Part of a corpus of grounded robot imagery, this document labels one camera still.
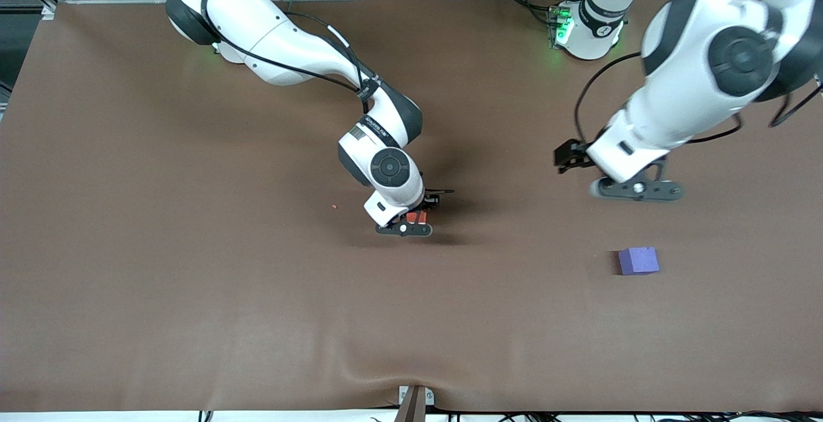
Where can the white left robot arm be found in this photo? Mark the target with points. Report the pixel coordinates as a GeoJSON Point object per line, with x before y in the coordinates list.
{"type": "Point", "coordinates": [694, 74]}

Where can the large table cover mat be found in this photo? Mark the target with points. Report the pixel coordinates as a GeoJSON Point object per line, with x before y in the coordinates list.
{"type": "Point", "coordinates": [257, 312]}

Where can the orange foam cube block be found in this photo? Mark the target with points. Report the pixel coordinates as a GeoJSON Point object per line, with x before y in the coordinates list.
{"type": "Point", "coordinates": [416, 217]}

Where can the white corner bracket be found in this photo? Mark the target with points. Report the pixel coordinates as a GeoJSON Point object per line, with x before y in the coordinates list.
{"type": "Point", "coordinates": [49, 11]}

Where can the purple foam cube block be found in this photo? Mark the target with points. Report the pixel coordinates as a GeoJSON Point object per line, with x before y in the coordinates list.
{"type": "Point", "coordinates": [638, 260]}

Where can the green lit controller board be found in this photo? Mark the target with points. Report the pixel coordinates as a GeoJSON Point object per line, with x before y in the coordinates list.
{"type": "Point", "coordinates": [556, 23]}

